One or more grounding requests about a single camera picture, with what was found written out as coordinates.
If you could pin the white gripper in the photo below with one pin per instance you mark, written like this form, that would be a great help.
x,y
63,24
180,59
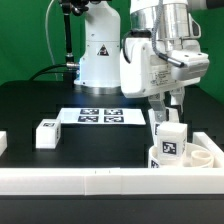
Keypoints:
x,y
143,73

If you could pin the white round stool seat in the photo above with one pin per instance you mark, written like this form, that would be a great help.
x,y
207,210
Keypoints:
x,y
194,156

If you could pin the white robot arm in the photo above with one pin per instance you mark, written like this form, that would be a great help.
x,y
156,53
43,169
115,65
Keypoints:
x,y
160,54

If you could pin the white sheet with tags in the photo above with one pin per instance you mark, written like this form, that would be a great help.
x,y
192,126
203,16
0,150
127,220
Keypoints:
x,y
101,116

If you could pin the white front fence wall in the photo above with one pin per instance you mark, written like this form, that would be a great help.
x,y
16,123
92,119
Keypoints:
x,y
110,181

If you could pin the black camera stand pole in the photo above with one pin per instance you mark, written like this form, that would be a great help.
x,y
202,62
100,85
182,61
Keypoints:
x,y
69,75

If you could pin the white left fence wall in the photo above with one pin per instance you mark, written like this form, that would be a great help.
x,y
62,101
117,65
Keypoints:
x,y
3,141

